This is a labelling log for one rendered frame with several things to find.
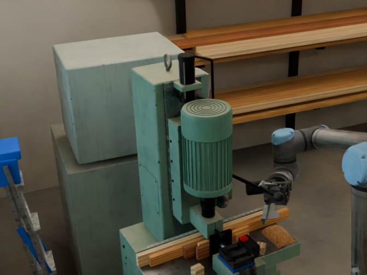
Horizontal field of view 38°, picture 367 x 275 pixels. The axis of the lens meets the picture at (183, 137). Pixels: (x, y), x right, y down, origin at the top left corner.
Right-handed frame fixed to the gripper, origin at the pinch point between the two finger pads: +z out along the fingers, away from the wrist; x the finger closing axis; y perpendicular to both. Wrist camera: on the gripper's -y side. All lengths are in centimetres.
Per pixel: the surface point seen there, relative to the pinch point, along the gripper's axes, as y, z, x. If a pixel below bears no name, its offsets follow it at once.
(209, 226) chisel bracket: -18.4, 3.4, 8.1
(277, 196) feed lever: 8.0, 5.7, -6.6
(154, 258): -36.0, 15.9, 16.6
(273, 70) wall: -64, -276, 6
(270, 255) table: 1.0, -5.5, 23.0
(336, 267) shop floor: 5, -129, 100
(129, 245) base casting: -60, -6, 25
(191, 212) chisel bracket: -27.9, -3.0, 6.4
